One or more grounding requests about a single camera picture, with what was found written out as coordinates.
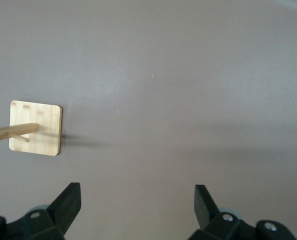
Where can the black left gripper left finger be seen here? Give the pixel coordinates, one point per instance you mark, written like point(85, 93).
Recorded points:
point(63, 207)

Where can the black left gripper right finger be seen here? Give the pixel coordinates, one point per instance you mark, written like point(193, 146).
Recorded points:
point(203, 205)

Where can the wooden mug tree stand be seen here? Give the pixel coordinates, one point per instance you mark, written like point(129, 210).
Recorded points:
point(33, 112)

